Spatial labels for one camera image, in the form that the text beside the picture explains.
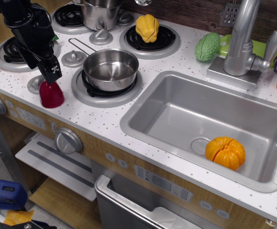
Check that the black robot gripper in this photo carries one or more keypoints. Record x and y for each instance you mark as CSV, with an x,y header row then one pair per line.
x,y
33,31

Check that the red toy sweet potato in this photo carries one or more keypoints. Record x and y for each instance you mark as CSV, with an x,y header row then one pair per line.
x,y
51,95

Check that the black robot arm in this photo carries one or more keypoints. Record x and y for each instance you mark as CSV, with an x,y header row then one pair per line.
x,y
31,25

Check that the grey stove knob front left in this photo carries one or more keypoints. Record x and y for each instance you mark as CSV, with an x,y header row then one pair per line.
x,y
33,84

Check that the grey stove knob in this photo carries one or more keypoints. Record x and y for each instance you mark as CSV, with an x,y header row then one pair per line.
x,y
33,84
124,18
73,59
101,37

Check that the grey stove knob middle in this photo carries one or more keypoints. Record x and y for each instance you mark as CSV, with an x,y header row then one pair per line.
x,y
73,59

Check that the front right stove burner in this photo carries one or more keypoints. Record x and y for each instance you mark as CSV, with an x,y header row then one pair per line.
x,y
111,94

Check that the front left stove burner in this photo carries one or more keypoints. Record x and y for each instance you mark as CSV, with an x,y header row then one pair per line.
x,y
10,58

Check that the back left stove burner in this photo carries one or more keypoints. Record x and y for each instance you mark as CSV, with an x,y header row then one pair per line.
x,y
67,20

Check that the grey stove knob upper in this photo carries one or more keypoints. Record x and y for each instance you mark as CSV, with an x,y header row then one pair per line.
x,y
101,37

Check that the grey stove knob back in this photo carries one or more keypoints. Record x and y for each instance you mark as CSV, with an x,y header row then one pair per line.
x,y
124,18

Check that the purple toy eggplant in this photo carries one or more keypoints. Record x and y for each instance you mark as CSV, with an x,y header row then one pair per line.
x,y
55,38

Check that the small steel saucepan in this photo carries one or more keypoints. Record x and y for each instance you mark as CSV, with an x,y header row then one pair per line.
x,y
110,65

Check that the large steel stock pot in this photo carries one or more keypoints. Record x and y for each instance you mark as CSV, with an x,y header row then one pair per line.
x,y
99,14

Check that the grey oven dial right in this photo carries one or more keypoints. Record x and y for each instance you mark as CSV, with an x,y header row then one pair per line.
x,y
67,142

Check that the white oven shelf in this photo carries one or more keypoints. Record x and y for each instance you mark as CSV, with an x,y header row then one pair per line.
x,y
72,171

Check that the yellow toy bell pepper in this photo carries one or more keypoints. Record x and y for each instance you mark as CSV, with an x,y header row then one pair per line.
x,y
147,27

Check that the hanging silver ladle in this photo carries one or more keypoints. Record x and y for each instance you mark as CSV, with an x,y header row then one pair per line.
x,y
143,2

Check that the blue clamp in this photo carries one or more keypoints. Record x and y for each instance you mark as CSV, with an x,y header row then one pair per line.
x,y
13,196

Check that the yellow cloth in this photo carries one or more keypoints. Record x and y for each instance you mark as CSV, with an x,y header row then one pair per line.
x,y
15,217

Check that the green toy bumpy gourd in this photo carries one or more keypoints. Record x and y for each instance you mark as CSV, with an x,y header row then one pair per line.
x,y
207,47

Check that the grey dishwasher door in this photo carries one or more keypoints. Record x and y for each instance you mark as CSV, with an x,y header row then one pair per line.
x,y
126,205

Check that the silver toy grater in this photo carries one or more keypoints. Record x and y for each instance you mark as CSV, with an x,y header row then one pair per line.
x,y
229,13

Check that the silver toy faucet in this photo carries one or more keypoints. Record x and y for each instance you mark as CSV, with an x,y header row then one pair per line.
x,y
241,67

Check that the orange toy pumpkin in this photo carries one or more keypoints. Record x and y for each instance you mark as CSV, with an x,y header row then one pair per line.
x,y
226,152

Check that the grey toy sink basin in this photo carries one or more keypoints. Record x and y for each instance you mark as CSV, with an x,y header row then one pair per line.
x,y
181,115

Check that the lime green cutting board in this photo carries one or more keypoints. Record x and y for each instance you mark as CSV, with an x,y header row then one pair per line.
x,y
259,48

